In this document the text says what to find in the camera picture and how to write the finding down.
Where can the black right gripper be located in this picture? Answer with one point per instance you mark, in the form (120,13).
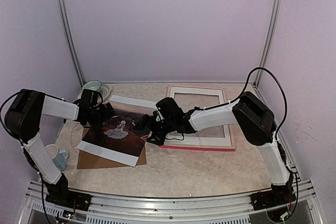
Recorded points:
(144,121)

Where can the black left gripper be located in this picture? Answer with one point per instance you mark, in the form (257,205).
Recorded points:
(107,115)

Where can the white mat board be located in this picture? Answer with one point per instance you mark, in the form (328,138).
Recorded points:
(119,101)
(211,139)

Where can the dark photo with white figure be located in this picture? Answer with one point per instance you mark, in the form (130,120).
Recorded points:
(114,140)

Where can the pink wooden picture frame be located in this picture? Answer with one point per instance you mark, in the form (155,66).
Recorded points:
(217,115)

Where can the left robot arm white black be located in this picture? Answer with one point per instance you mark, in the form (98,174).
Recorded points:
(23,118)

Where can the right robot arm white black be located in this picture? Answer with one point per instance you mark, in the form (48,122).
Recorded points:
(254,118)

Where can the green ceramic bowl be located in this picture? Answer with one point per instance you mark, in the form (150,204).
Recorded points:
(94,85)

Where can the white and blue mug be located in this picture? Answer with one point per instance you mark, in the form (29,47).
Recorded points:
(59,157)

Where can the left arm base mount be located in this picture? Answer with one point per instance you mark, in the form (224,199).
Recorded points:
(59,194)

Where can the aluminium front rail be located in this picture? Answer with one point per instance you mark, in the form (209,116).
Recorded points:
(109,208)

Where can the left aluminium corner post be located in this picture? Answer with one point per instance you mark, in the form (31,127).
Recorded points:
(70,41)

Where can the aluminium corner post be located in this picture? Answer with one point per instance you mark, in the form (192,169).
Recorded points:
(270,32)
(70,41)

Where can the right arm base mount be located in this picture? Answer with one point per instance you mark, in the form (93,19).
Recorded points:
(278,195)

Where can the right aluminium corner post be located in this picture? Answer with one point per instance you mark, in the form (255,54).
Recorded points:
(270,32)

